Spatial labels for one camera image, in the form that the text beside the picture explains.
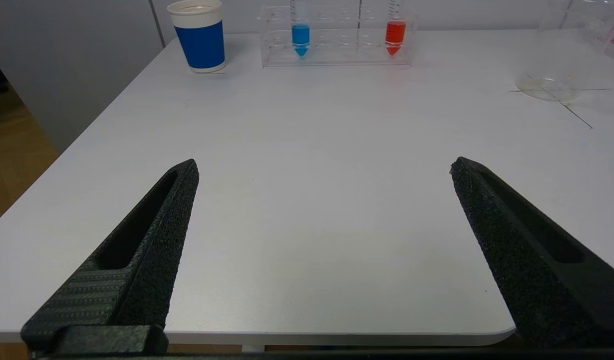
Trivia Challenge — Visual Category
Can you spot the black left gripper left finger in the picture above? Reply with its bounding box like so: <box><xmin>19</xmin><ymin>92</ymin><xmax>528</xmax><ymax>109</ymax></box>
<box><xmin>21</xmin><ymin>159</ymin><xmax>200</xmax><ymax>357</ymax></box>

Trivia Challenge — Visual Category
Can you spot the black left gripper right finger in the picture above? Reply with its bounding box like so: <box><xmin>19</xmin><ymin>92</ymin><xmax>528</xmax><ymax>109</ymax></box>
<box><xmin>450</xmin><ymin>156</ymin><xmax>614</xmax><ymax>351</ymax></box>

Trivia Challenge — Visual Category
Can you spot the clear glass beaker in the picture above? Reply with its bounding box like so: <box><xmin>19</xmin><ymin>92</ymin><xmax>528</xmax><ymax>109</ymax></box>
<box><xmin>516</xmin><ymin>0</ymin><xmax>612</xmax><ymax>103</ymax></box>

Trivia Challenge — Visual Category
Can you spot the test tube with red liquid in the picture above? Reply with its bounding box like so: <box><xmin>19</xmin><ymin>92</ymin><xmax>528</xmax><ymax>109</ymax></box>
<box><xmin>385</xmin><ymin>0</ymin><xmax>407</xmax><ymax>57</ymax></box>

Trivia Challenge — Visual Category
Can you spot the test tube with blue liquid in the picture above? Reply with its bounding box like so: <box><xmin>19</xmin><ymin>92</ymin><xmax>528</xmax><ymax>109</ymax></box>
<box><xmin>290</xmin><ymin>0</ymin><xmax>311</xmax><ymax>58</ymax></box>

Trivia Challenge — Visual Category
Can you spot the blue and white paper cup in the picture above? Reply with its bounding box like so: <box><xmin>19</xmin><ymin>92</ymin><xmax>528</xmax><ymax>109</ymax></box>
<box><xmin>167</xmin><ymin>0</ymin><xmax>226</xmax><ymax>74</ymax></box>

